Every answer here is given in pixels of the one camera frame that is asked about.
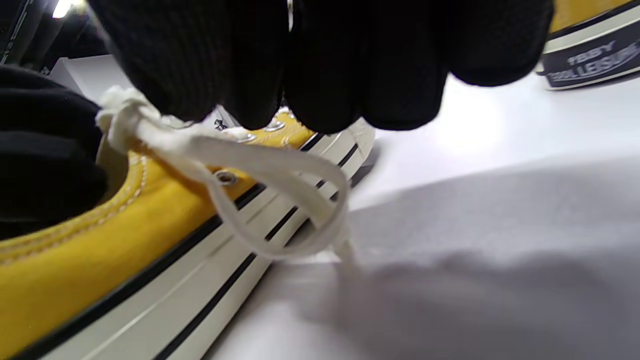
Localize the bright ceiling light strip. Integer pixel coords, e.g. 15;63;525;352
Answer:
50;0;86;20

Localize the yellow canvas shoe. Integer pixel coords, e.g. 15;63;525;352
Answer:
537;0;640;91
0;107;377;360

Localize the person's right hand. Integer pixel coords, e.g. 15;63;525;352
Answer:
87;0;555;135

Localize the white shoe lace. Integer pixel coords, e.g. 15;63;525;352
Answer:
95;86;358;271

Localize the person's left hand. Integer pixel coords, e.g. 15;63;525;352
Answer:
0;65;108;241

